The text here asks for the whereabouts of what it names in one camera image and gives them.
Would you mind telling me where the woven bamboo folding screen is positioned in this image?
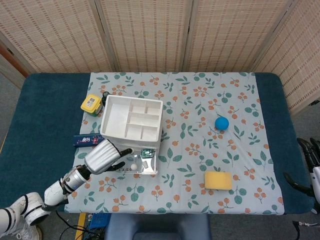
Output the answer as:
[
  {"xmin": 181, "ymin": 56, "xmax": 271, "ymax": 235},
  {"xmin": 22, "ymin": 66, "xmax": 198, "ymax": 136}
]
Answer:
[{"xmin": 0, "ymin": 0, "xmax": 320, "ymax": 116}]

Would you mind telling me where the brown wooden door frame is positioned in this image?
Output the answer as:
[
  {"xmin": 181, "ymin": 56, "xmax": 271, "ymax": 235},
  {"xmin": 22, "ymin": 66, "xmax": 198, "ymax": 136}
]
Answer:
[{"xmin": 0, "ymin": 41, "xmax": 30, "ymax": 78}]

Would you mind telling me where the black floor cable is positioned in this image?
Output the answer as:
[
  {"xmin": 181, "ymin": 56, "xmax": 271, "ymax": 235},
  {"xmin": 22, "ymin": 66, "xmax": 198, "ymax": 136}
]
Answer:
[{"xmin": 56, "ymin": 211, "xmax": 106, "ymax": 240}]

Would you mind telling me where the blue robot base seat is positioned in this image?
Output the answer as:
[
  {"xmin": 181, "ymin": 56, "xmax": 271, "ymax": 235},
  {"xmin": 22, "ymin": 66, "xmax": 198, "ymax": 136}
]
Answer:
[{"xmin": 104, "ymin": 213, "xmax": 212, "ymax": 240}]

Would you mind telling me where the yellow sponge with blue base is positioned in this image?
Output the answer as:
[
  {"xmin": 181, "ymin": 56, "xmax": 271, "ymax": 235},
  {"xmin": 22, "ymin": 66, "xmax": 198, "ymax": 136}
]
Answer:
[{"xmin": 203, "ymin": 171, "xmax": 233, "ymax": 192}]

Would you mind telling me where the right silver and black robot hand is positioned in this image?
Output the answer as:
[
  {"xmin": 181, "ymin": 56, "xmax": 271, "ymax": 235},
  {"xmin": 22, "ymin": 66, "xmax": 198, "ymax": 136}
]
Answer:
[{"xmin": 283, "ymin": 136, "xmax": 320, "ymax": 199}]

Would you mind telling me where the black cable with metal connector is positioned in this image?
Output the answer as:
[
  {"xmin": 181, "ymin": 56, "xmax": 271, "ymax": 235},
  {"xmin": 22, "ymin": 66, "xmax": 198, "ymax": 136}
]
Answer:
[{"xmin": 292, "ymin": 219, "xmax": 320, "ymax": 240}]

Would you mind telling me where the green container with yellow lid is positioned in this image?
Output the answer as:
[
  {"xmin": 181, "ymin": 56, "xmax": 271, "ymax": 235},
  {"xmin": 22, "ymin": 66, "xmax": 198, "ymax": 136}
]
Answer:
[{"xmin": 80, "ymin": 93, "xmax": 104, "ymax": 118}]

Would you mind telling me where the blue ball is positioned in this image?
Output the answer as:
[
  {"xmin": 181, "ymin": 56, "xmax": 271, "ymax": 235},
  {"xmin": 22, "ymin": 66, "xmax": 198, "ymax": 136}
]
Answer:
[{"xmin": 214, "ymin": 116, "xmax": 230, "ymax": 132}]

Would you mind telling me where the floral leaf and berry tablecloth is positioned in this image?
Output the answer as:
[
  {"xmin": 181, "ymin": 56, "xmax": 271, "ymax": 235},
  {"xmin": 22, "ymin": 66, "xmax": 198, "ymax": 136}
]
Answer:
[{"xmin": 64, "ymin": 71, "xmax": 286, "ymax": 215}]

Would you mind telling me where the dark blue rectangular carton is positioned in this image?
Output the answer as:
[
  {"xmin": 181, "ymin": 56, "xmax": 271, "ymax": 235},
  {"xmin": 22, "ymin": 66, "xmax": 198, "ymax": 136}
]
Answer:
[{"xmin": 72, "ymin": 134, "xmax": 107, "ymax": 148}]

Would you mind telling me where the left silver and black robot hand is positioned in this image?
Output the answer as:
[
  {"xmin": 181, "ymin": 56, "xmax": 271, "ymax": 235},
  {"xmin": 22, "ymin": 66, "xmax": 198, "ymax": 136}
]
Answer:
[{"xmin": 83, "ymin": 138, "xmax": 134, "ymax": 176}]

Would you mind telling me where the teal table cover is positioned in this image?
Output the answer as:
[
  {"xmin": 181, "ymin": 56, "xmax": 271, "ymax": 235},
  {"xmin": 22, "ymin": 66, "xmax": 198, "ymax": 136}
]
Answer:
[{"xmin": 0, "ymin": 72, "xmax": 315, "ymax": 215}]

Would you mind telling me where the white drawer organizer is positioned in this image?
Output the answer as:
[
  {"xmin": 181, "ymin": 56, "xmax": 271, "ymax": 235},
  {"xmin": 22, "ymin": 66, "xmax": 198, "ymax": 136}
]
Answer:
[{"xmin": 99, "ymin": 94, "xmax": 164, "ymax": 153}]

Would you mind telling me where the blue plastic crate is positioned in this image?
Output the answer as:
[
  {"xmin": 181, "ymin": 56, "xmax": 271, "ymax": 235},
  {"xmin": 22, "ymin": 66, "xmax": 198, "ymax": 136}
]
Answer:
[{"xmin": 88, "ymin": 212, "xmax": 111, "ymax": 230}]

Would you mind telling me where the white sneaker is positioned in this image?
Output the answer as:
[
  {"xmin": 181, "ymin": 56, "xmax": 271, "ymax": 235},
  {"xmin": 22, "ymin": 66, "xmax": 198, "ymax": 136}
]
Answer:
[{"xmin": 14, "ymin": 219, "xmax": 42, "ymax": 240}]

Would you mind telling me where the green circuit board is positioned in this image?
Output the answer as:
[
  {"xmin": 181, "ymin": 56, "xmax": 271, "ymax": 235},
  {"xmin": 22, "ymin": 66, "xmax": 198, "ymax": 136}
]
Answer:
[{"xmin": 140, "ymin": 148, "xmax": 155, "ymax": 159}]

